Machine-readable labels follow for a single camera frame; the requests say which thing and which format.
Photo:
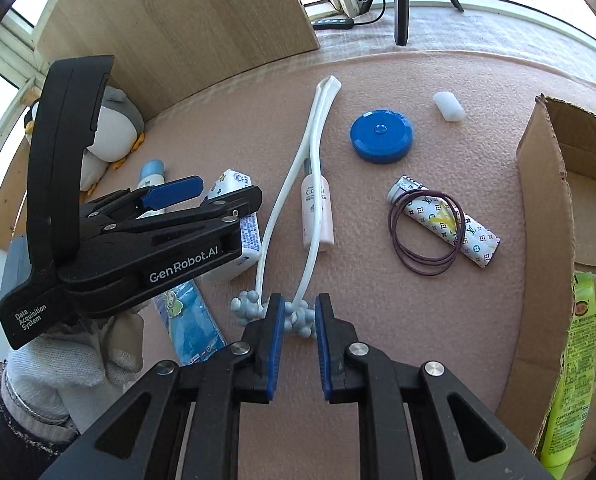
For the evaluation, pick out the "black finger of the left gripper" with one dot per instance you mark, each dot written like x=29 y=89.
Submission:
x=244 y=201

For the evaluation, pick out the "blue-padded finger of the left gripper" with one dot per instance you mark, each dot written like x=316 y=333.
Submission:
x=129 y=205

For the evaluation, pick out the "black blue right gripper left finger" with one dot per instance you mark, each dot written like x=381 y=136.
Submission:
x=182 y=422

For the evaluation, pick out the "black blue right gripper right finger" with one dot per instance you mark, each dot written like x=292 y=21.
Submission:
x=414 y=422

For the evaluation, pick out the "white patterned tissue pack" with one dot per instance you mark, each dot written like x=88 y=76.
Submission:
x=250 y=239

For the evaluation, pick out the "white blue lotion bottle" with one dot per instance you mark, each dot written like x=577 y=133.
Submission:
x=151 y=174

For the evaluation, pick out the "blue wet wipes pack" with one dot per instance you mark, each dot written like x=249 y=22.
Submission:
x=191 y=327

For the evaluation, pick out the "green tube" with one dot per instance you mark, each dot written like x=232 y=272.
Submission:
x=576 y=382

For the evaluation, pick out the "blue round tape measure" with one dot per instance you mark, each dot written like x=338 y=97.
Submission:
x=382 y=136

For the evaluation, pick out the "patterned lighter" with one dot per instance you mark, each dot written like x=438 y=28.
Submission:
x=443 y=217

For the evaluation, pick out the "small white eraser block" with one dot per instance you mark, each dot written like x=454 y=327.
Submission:
x=449 y=106

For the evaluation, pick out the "black sleeved left forearm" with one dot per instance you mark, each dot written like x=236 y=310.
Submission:
x=26 y=455

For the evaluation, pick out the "grey gloved left hand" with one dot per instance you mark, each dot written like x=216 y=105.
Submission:
x=57 y=385

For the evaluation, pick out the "right penguin plush toy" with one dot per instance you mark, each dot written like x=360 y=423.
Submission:
x=120 y=132

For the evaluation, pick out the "small wooden side board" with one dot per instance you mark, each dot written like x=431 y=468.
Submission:
x=13 y=192

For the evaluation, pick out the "large wooden board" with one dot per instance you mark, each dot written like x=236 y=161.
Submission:
x=168 y=50

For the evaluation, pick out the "black power strip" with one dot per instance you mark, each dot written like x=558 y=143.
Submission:
x=333 y=23

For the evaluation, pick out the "cardboard box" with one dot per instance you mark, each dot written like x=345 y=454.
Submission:
x=556 y=159

